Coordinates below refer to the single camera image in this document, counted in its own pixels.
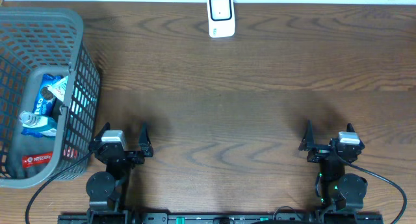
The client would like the grey plastic basket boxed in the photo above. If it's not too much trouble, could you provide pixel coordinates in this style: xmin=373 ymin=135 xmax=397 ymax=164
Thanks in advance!
xmin=1 ymin=7 xmax=101 ymax=188

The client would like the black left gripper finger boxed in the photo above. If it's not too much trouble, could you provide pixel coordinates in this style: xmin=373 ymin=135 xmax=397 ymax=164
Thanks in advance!
xmin=138 ymin=122 xmax=151 ymax=150
xmin=93 ymin=122 xmax=111 ymax=143

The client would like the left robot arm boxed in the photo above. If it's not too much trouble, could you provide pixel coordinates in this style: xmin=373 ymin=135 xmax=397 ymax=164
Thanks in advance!
xmin=86 ymin=123 xmax=153 ymax=223

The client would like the blue Oreo cookie pack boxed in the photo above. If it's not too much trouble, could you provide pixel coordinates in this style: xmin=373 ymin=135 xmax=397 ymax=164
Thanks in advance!
xmin=28 ymin=74 xmax=62 ymax=118

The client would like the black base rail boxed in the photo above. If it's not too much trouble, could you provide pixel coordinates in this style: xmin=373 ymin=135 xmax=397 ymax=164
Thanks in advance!
xmin=57 ymin=212 xmax=384 ymax=224

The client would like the mint green wipes pack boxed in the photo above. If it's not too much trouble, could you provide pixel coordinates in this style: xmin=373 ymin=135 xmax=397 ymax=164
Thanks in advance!
xmin=47 ymin=76 xmax=68 ymax=102

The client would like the teal mouthwash bottle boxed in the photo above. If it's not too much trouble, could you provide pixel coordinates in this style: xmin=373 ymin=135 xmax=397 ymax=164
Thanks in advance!
xmin=19 ymin=111 xmax=57 ymax=138

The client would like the white barcode scanner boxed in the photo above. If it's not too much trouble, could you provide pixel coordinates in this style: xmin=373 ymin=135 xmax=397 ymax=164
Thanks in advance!
xmin=207 ymin=0 xmax=236 ymax=38

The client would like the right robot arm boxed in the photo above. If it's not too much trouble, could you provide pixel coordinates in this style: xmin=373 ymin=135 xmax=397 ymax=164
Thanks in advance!
xmin=298 ymin=121 xmax=368 ymax=223

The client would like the red Nescafe stick sachet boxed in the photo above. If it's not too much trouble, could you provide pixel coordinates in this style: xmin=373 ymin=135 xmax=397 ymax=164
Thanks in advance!
xmin=22 ymin=152 xmax=53 ymax=169

